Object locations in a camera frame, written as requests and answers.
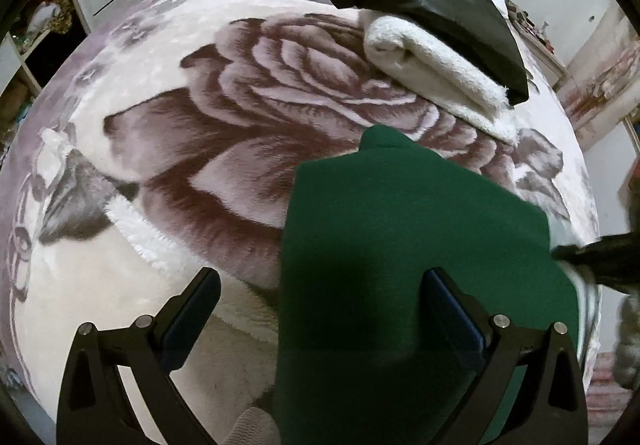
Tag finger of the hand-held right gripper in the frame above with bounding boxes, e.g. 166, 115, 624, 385
550, 232, 640, 297

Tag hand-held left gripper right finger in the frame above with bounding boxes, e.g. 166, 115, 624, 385
422, 267, 588, 445

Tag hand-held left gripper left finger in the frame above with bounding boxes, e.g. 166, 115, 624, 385
56, 267, 222, 445

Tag green and white sweatshirt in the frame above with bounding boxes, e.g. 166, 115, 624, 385
272, 124, 599, 445

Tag floral plush blanket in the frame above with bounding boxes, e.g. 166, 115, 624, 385
0, 0, 601, 445

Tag folded white fleece garment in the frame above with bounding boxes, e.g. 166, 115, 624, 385
364, 15, 521, 146

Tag black leather jacket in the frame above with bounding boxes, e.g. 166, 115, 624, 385
329, 0, 531, 106

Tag cluttered shelf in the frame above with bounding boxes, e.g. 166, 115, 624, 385
0, 0, 78, 126

